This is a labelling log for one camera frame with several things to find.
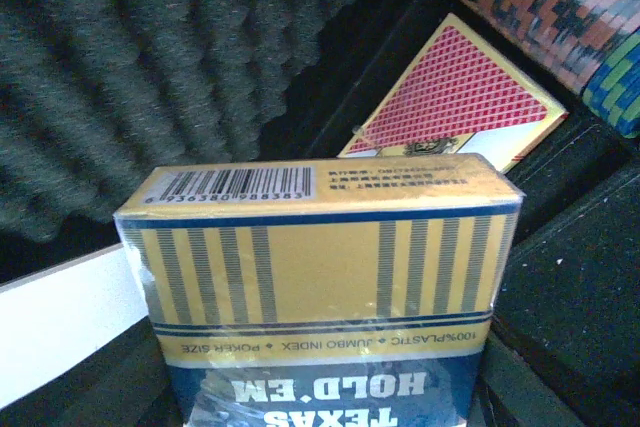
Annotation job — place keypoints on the yellow card box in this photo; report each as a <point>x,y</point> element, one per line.
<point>337,292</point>

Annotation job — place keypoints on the aluminium poker case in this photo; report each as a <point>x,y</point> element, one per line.
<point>96,93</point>

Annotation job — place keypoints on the blue chip stack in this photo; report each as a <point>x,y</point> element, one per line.
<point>612,93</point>

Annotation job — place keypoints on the red playing card deck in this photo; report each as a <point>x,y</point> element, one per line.
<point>459,95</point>

